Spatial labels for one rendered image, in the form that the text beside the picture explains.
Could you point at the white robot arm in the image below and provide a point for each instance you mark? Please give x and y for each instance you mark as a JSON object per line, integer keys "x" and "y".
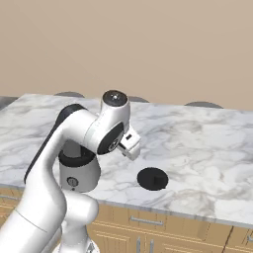
{"x": 42, "y": 184}

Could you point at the wooden drawer front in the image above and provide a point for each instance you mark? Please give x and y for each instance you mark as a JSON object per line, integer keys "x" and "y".
{"x": 240, "y": 243}
{"x": 10, "y": 206}
{"x": 184, "y": 225}

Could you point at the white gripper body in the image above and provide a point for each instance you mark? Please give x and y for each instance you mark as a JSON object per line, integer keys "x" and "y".
{"x": 132, "y": 152}

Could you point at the dark grey stool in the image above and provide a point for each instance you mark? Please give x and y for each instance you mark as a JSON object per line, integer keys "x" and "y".
{"x": 138, "y": 99}
{"x": 69, "y": 94}
{"x": 203, "y": 104}

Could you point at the wooden cupboard door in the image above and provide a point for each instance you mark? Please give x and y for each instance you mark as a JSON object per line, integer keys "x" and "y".
{"x": 187, "y": 247}
{"x": 112, "y": 238}

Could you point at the white blender with black band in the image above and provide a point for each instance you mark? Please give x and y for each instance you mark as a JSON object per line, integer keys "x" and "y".
{"x": 84, "y": 174}

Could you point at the black round blender lid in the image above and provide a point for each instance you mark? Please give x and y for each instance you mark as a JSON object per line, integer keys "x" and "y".
{"x": 150, "y": 176}

